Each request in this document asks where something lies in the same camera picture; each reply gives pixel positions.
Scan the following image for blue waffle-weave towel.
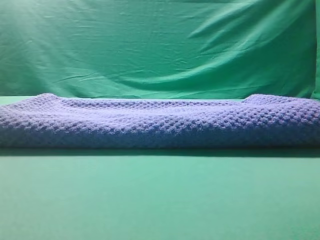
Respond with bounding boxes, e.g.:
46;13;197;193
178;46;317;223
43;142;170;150
0;93;320;149

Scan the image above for green backdrop cloth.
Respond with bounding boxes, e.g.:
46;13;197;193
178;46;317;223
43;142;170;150
0;0;320;99

